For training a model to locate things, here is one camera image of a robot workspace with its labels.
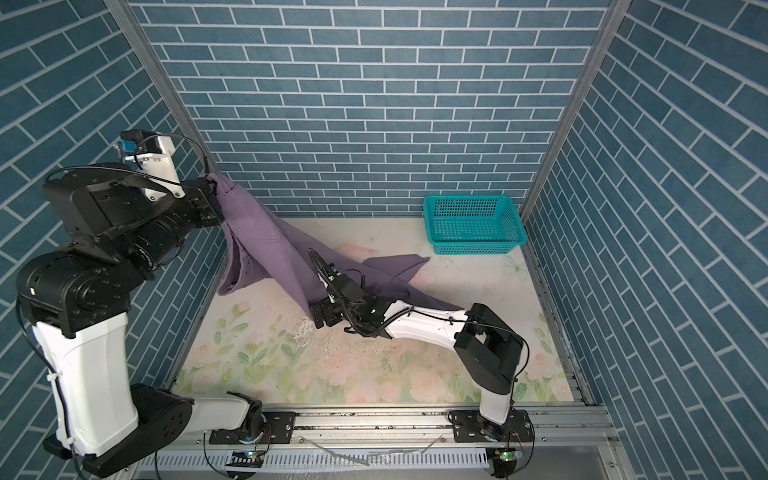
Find purple trousers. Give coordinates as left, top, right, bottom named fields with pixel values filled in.
left=206, top=173, right=457, bottom=313

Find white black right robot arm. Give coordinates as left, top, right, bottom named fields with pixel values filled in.
left=311, top=272, right=527, bottom=441

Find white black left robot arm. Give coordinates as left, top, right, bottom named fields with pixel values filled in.
left=16, top=163, right=266, bottom=478

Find teal plastic basket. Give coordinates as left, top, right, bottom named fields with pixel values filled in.
left=423, top=195, right=527, bottom=255

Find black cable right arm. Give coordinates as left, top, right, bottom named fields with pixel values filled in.
left=307, top=247, right=415, bottom=340

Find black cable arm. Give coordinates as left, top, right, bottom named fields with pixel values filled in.
left=134, top=131, right=211, bottom=175
left=307, top=247, right=415, bottom=340

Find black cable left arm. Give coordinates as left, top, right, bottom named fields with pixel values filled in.
left=134, top=131, right=211, bottom=175

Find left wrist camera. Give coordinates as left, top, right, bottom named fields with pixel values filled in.
left=118, top=129, right=185, bottom=201

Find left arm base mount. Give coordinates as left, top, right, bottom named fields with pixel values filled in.
left=208, top=411, right=297, bottom=446

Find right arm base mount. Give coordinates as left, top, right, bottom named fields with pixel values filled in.
left=447, top=408, right=535, bottom=443

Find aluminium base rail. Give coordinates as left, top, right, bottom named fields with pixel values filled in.
left=107, top=404, right=631, bottom=480

